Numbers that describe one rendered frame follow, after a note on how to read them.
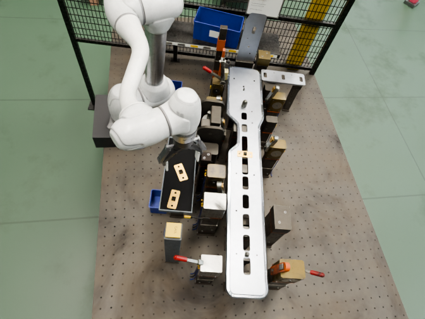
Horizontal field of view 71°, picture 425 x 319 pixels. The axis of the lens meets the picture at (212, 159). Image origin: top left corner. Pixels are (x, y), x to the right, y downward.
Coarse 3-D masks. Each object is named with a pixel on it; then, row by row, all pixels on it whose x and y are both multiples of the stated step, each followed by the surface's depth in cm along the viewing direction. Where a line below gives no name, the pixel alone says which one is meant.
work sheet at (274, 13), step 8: (256, 0) 192; (264, 0) 192; (272, 0) 192; (280, 0) 192; (248, 8) 197; (256, 8) 197; (264, 8) 197; (272, 8) 197; (280, 8) 197; (272, 16) 202
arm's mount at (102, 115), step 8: (96, 96) 191; (104, 96) 192; (96, 104) 188; (104, 104) 189; (96, 112) 186; (104, 112) 187; (96, 120) 183; (104, 120) 184; (96, 128) 181; (104, 128) 182; (96, 136) 178; (104, 136) 179; (96, 144) 184; (104, 144) 185; (112, 144) 186
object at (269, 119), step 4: (268, 116) 179; (272, 116) 179; (264, 120) 181; (268, 120) 177; (272, 120) 178; (276, 120) 178; (264, 124) 180; (268, 124) 179; (272, 124) 179; (276, 124) 182; (264, 128) 183; (268, 128) 183; (272, 128) 182; (264, 132) 186; (268, 132) 186; (272, 132) 186; (264, 136) 191; (268, 136) 191; (264, 140) 194; (268, 140) 196; (264, 144) 198
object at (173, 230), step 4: (168, 224) 122; (172, 224) 122; (176, 224) 122; (180, 224) 122; (168, 228) 121; (172, 228) 121; (176, 228) 121; (180, 228) 121; (168, 232) 120; (172, 232) 120; (176, 232) 121; (180, 232) 121; (168, 236) 119; (172, 236) 120; (176, 236) 120
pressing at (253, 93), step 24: (240, 72) 193; (240, 96) 183; (240, 120) 174; (240, 144) 165; (240, 168) 158; (240, 192) 151; (240, 216) 144; (240, 240) 138; (264, 240) 140; (240, 264) 133; (264, 264) 135; (240, 288) 128; (264, 288) 129
